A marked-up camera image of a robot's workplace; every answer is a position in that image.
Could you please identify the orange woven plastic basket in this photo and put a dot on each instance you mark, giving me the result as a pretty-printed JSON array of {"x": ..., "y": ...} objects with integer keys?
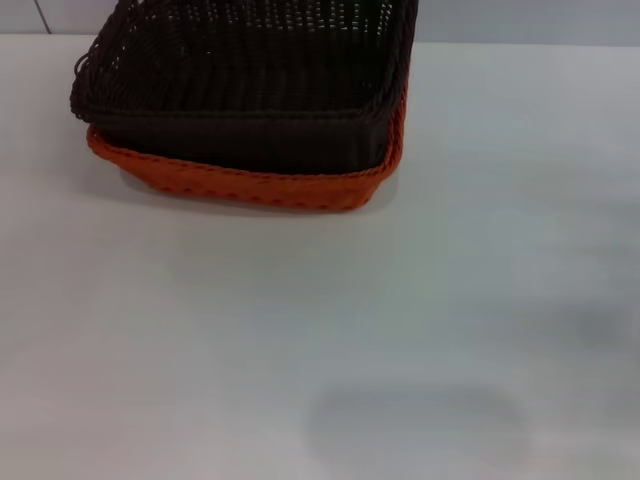
[{"x": 300, "y": 192}]

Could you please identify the dark brown woven basket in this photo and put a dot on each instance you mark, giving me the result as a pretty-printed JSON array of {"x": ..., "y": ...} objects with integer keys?
[{"x": 240, "y": 100}]

